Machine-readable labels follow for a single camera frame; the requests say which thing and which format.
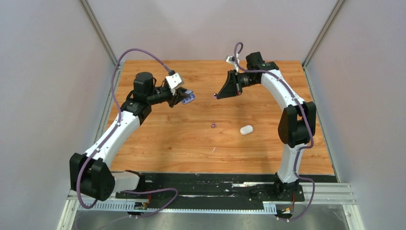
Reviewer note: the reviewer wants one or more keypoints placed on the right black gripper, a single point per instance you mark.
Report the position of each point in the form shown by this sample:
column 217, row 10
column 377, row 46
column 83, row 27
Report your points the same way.
column 231, row 87

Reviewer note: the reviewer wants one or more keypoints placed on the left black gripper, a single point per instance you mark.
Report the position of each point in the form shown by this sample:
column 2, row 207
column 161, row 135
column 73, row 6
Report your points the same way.
column 174, row 99

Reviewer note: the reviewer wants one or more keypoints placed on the blue-grey earbud case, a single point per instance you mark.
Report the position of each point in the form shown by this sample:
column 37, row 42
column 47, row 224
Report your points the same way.
column 189, row 99

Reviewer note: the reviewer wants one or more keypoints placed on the white earbud charging case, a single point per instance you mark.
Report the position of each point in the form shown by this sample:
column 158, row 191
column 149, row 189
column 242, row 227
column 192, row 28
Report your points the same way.
column 245, row 130

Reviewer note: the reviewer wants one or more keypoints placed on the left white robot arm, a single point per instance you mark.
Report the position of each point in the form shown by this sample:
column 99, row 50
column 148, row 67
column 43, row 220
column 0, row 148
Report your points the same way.
column 90, row 172

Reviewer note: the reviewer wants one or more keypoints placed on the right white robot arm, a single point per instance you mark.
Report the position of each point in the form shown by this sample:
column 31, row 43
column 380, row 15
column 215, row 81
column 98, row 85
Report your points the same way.
column 298, row 121

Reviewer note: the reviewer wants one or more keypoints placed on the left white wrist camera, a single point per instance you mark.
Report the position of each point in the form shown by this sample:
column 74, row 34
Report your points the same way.
column 174, row 81

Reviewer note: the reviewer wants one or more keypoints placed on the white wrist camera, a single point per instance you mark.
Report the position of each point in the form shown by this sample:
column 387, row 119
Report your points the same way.
column 233, row 60
column 174, row 81

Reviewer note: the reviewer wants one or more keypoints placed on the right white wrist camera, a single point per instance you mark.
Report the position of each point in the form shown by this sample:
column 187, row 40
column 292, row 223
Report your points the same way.
column 233, row 60

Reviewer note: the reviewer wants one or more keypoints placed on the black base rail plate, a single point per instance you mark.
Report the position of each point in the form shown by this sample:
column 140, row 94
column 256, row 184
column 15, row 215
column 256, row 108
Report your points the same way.
column 220, row 191

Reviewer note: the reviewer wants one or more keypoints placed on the left aluminium frame post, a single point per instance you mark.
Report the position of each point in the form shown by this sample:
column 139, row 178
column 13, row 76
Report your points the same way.
column 99, row 33

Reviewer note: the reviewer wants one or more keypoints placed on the aluminium frame post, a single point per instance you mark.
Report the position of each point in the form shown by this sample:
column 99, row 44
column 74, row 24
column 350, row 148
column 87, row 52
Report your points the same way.
column 99, row 33
column 322, row 34

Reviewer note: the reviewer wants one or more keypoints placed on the right aluminium frame post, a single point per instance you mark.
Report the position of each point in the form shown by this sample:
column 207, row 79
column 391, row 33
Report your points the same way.
column 322, row 34

